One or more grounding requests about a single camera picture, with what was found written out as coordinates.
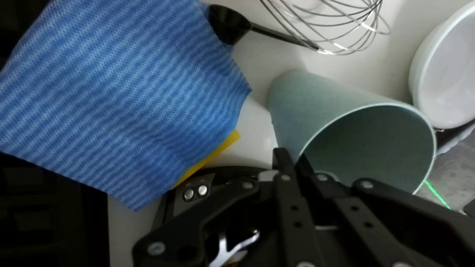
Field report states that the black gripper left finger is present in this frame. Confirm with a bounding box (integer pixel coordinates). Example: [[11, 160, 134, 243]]
[[132, 146, 319, 267]]

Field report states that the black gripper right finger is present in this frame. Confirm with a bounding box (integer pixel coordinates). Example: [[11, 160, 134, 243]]
[[296, 155, 475, 267]]

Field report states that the pale teal plastic cup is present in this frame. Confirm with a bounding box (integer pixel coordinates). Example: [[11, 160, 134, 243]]
[[266, 68, 440, 195]]

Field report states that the metal wire whisk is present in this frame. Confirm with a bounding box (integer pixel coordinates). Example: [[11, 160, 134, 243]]
[[259, 0, 392, 57]]

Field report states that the metal countertop rack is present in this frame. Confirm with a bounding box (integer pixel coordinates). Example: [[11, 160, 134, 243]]
[[431, 120, 475, 215]]

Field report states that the yellow sponge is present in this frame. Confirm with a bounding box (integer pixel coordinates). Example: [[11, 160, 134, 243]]
[[174, 129, 244, 188]]

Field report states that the white shallow bowl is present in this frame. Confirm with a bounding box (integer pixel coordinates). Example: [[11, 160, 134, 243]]
[[407, 1, 475, 132]]

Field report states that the black measuring spoon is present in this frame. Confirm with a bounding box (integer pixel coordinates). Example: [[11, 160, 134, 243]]
[[205, 2, 324, 51]]

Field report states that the blue striped cleaning cloth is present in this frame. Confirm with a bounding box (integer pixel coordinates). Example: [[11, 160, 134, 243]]
[[0, 0, 254, 212]]

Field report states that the black gas stove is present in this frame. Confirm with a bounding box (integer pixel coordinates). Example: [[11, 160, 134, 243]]
[[0, 0, 112, 267]]

